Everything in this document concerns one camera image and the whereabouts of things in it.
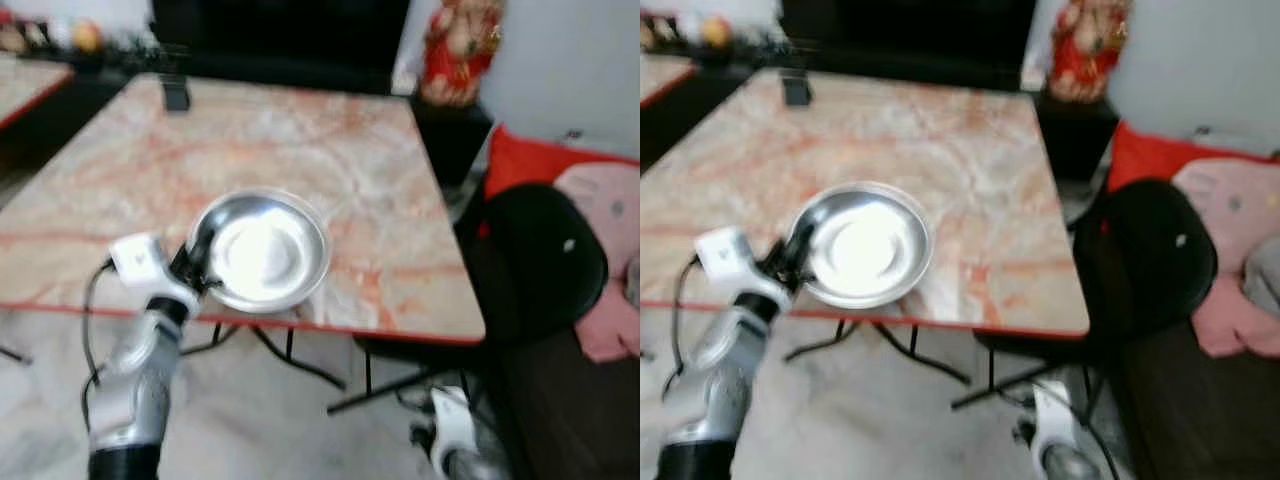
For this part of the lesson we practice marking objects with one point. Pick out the black metal table legs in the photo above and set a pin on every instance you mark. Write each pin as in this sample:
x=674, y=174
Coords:
x=915, y=352
x=290, y=358

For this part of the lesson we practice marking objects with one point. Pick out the black chair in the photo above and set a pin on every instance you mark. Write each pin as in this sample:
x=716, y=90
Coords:
x=540, y=260
x=1150, y=255

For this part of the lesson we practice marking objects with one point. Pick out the red and gold idol statue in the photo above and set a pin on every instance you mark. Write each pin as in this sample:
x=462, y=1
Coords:
x=460, y=50
x=1088, y=45

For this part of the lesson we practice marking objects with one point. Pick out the orange round fruit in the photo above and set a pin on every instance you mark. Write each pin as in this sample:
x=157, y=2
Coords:
x=715, y=32
x=87, y=37

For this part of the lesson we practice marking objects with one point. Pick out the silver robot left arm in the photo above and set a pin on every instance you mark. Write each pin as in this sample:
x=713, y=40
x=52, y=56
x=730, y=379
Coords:
x=135, y=370
x=715, y=370

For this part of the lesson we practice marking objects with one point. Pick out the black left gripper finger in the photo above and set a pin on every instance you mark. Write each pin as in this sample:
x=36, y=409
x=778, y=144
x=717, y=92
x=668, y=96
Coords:
x=198, y=240
x=212, y=283
x=802, y=236
x=808, y=278

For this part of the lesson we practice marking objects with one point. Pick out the red cushion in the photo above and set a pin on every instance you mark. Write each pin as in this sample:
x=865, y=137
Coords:
x=525, y=160
x=1150, y=150

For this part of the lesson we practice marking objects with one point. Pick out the red-edged marble pattern table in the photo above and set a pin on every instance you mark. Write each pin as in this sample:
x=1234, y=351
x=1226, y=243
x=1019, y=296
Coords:
x=663, y=75
x=25, y=85

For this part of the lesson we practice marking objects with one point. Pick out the dark brown mat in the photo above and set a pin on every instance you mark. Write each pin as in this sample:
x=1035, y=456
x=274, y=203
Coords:
x=1200, y=410
x=570, y=410

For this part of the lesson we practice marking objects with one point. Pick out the black side table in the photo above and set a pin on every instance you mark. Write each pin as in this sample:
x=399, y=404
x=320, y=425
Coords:
x=450, y=135
x=1075, y=135

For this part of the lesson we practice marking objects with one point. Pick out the black television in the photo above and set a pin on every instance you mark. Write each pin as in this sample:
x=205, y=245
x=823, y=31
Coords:
x=280, y=35
x=905, y=30

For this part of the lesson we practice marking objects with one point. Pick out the grey cloth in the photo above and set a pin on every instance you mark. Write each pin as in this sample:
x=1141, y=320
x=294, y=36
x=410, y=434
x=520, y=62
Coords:
x=1265, y=278

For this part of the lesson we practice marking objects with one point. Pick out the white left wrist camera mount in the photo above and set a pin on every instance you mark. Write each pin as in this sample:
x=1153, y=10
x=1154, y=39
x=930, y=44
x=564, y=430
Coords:
x=728, y=256
x=140, y=262

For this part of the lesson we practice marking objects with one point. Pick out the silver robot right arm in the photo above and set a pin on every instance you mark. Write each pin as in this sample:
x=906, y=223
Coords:
x=480, y=466
x=1068, y=466

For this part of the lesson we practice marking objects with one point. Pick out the round steel plate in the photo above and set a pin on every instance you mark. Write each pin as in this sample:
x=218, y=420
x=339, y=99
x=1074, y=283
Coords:
x=262, y=250
x=866, y=245

